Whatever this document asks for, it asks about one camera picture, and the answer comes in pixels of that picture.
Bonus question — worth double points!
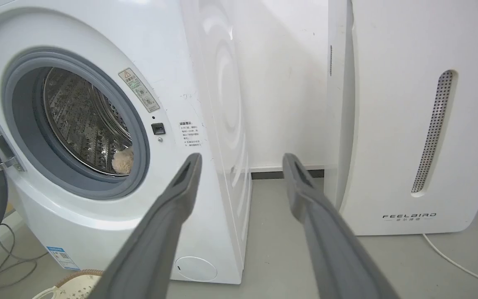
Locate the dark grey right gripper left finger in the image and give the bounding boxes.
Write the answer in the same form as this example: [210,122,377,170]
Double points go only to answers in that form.
[88,153,202,299]

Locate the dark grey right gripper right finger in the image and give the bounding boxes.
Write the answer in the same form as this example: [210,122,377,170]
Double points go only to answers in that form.
[282,153,400,299]

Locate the beige plush toy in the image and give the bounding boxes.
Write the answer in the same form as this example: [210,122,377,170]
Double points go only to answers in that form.
[111,146,134,174]

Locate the woven laundry basket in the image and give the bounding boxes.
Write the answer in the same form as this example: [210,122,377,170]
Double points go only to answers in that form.
[32,269,104,299]

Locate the white front-load washing machine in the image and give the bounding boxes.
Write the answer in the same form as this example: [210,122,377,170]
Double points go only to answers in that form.
[0,0,253,285]

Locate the white Feelbird air purifier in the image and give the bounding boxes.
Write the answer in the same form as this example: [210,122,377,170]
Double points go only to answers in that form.
[324,0,478,236]

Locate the white power cable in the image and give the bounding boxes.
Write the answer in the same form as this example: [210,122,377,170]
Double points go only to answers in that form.
[422,178,478,289]

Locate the grey floor cable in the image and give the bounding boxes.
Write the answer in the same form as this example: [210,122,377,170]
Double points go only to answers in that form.
[0,223,49,299]

